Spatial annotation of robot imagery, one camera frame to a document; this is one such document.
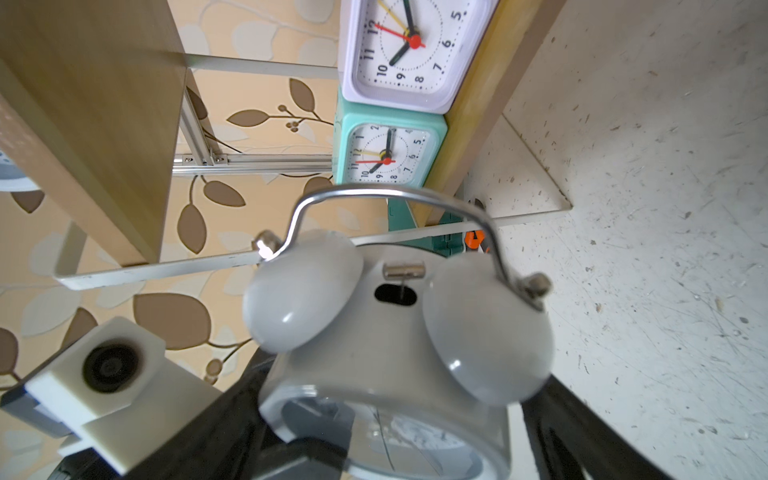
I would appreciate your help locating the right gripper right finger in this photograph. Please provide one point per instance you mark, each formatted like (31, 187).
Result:
(569, 441)

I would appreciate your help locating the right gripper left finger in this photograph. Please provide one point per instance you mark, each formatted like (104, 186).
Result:
(224, 441)

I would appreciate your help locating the white twin-bell clock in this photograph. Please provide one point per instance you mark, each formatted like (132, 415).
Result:
(405, 359)

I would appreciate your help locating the mint square alarm clock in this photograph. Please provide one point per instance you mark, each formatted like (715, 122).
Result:
(384, 146)

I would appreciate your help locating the lilac square alarm clock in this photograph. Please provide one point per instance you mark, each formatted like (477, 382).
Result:
(409, 54)

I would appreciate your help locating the orange black pliers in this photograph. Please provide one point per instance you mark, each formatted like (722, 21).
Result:
(475, 241)

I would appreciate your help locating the green plastic tool case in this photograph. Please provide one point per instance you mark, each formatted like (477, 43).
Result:
(400, 218)

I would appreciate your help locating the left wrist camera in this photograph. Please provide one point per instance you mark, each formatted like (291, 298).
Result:
(113, 391)

